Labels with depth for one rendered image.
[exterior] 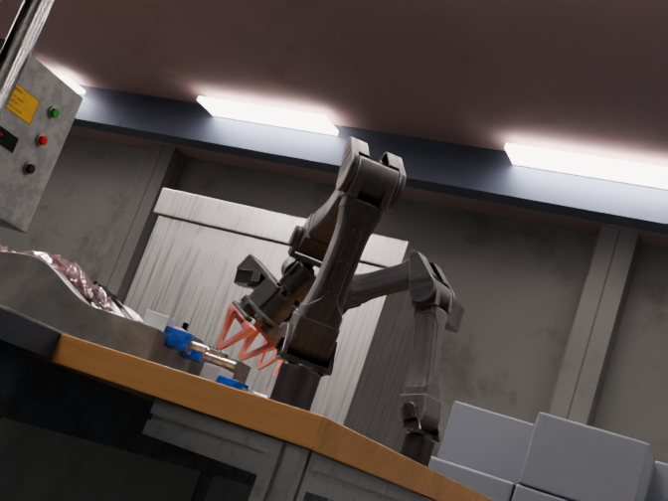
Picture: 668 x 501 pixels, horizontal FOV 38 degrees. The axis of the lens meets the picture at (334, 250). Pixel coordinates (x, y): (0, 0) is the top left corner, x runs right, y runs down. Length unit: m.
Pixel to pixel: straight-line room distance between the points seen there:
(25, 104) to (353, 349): 2.54
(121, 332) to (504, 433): 2.66
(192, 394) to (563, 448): 2.41
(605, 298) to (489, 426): 4.08
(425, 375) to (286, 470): 0.92
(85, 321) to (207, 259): 3.74
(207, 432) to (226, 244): 3.98
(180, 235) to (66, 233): 5.41
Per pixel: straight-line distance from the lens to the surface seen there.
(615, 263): 7.96
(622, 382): 7.95
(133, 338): 1.41
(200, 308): 5.08
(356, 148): 1.49
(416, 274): 2.07
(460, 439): 3.92
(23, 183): 2.59
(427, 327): 2.04
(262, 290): 1.70
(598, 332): 7.81
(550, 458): 3.46
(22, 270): 1.48
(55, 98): 2.63
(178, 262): 5.23
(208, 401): 1.16
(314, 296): 1.44
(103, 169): 10.68
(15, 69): 2.33
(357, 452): 1.20
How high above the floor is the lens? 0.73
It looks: 13 degrees up
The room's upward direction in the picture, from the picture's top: 19 degrees clockwise
